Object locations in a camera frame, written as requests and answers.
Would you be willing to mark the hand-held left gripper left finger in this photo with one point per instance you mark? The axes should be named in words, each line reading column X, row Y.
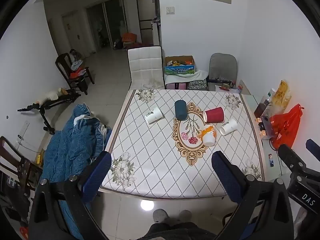
column 98, row 173

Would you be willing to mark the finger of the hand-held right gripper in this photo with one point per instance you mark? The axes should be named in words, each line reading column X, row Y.
column 313, row 148
column 290, row 156

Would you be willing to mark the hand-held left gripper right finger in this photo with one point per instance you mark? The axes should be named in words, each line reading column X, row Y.
column 225, row 177

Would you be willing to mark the orange and white cup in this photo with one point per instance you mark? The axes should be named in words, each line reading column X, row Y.
column 208, row 135

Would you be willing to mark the white paper cup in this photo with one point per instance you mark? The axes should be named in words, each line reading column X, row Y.
column 153, row 115
column 228, row 127

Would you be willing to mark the red paper cup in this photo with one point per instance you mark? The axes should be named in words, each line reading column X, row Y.
column 214, row 115

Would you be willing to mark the dark teal cup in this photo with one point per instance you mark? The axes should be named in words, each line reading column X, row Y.
column 181, row 109

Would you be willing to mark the small blue card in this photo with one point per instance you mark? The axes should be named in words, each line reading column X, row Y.
column 271, row 160

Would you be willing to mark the glass side table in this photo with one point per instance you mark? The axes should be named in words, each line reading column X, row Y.
column 271, row 170

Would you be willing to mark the orange plastic bag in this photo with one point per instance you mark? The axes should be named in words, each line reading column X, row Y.
column 286, row 127

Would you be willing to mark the blue quilted blanket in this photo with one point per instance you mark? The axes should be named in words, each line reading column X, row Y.
column 70, row 145

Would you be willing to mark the diamond patterned floral tablecloth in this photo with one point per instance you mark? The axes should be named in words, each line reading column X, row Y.
column 150, row 155

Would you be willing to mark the brown box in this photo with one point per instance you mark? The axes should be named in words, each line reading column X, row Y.
column 261, row 108

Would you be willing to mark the yellow plastic bag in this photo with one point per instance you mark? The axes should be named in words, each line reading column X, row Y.
column 281, row 95

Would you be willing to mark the white bottle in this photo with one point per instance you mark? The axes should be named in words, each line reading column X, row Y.
column 271, row 92

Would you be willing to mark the person's legs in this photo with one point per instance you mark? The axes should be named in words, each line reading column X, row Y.
column 180, row 231

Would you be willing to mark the black exercise bench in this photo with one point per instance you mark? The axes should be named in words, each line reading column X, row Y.
column 45, row 115

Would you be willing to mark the dark wooden chair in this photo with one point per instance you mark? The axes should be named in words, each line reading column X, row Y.
column 66, row 66
column 15, row 162

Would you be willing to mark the white power strip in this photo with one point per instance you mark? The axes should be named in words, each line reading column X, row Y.
column 23, row 131

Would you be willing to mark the black tool on chair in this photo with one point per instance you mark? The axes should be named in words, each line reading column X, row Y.
column 220, row 81

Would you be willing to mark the black patterned bag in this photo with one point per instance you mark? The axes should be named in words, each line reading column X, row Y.
column 197, row 85

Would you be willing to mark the pink storage box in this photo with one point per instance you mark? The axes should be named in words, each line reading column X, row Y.
column 176, row 85

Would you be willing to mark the white folded cloth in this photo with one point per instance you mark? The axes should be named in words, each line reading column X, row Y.
column 197, row 76

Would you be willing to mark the clothes pile on chair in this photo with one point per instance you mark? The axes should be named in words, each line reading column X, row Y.
column 77, row 70

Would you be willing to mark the grey padded chair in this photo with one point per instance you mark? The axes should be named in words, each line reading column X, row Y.
column 222, row 66

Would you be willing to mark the white padded chair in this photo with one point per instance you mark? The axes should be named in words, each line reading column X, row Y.
column 145, row 65

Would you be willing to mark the cardboard box with blue print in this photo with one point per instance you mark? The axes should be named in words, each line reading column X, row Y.
column 179, row 66

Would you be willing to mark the orange box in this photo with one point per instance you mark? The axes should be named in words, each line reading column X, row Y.
column 129, row 37

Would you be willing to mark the white cabinet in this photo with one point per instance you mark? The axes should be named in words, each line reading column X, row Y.
column 156, row 33

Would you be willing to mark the white wall switch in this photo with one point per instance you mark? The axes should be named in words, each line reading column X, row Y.
column 170, row 10

